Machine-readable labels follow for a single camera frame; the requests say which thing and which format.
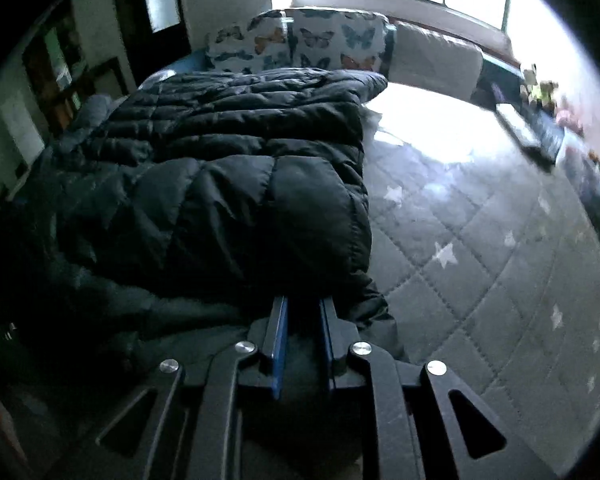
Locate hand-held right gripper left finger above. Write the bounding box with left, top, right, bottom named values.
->
left=60, top=296, right=288, bottom=480

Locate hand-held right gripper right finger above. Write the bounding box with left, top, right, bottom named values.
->
left=320, top=297, right=556, bottom=480

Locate black puffer jacket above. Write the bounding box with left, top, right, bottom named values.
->
left=0, top=67, right=411, bottom=411

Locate grey star quilted blanket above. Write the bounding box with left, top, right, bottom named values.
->
left=360, top=82, right=600, bottom=466

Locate grey remote control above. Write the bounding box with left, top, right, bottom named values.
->
left=495, top=102, right=543, bottom=153

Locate butterfly print pillow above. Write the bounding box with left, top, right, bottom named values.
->
left=205, top=10, right=296, bottom=73
left=287, top=8, right=388, bottom=73

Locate white pillow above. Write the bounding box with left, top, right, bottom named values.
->
left=387, top=22, right=483, bottom=103

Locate clear plastic bag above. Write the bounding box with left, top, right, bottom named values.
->
left=555, top=130, right=600, bottom=201

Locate dark wooden table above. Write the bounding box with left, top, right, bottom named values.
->
left=87, top=57, right=136, bottom=98

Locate pink plush toy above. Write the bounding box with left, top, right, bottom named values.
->
left=555, top=107, right=582, bottom=132

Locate white cabinet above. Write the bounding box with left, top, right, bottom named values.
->
left=0, top=90, right=46, bottom=181

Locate black and white plush dog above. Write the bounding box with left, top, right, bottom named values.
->
left=522, top=62, right=539, bottom=96

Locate dark wooden door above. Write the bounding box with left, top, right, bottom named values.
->
left=110, top=0, right=191, bottom=96

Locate dark wooden shelf unit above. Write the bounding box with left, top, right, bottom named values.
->
left=22, top=0, right=88, bottom=136

